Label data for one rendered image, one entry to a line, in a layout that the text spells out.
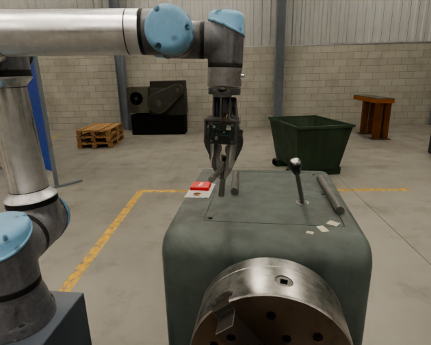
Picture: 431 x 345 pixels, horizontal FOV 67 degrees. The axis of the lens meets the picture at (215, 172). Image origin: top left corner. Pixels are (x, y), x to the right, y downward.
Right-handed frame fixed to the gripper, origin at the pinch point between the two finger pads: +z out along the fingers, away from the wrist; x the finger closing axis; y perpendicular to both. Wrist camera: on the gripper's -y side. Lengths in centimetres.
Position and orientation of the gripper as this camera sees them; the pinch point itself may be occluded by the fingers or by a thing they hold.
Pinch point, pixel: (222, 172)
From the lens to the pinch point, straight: 79.4
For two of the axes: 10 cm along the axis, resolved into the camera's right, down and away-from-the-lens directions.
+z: -0.3, 9.6, 2.8
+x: 9.9, 0.7, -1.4
